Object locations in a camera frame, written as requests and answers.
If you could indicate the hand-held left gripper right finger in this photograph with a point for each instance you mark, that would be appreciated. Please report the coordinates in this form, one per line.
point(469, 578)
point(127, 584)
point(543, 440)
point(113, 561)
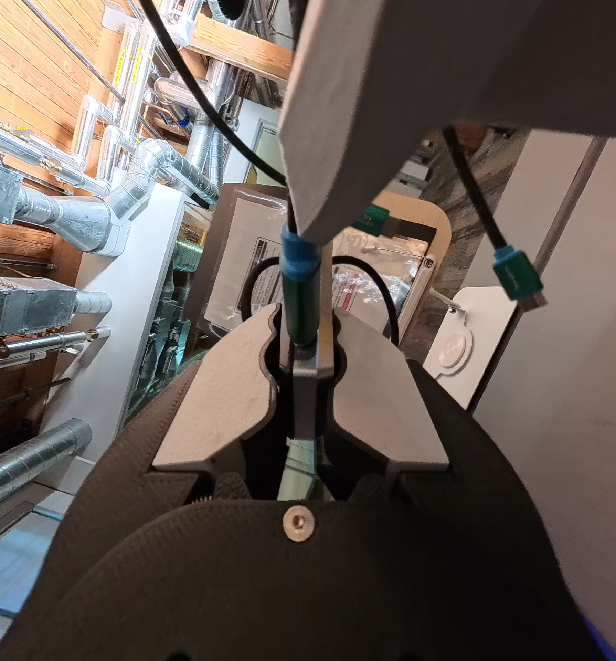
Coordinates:
point(390, 407)

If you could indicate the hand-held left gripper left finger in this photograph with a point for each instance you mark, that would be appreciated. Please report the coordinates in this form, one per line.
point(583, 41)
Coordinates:
point(219, 407)

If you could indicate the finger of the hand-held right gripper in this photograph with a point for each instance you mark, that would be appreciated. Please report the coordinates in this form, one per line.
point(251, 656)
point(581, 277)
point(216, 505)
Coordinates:
point(390, 76)

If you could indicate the white plate with round disc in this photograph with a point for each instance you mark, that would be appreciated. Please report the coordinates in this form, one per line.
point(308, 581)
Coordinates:
point(462, 350)

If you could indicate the laminated instruction sheet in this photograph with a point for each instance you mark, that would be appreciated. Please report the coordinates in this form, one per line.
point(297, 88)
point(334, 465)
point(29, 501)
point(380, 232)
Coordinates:
point(241, 242)

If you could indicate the cluster of silver pipes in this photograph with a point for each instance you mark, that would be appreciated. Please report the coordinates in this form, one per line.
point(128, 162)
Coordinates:
point(90, 216)

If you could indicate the large glass window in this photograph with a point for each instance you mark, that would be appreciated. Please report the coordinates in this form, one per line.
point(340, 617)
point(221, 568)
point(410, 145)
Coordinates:
point(8, 563)

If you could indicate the silver spiral duct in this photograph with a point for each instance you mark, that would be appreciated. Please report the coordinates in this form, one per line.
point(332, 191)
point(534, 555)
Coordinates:
point(29, 464)

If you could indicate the silver rectangular duct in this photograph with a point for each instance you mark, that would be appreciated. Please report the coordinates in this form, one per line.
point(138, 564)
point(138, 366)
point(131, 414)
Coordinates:
point(23, 307)

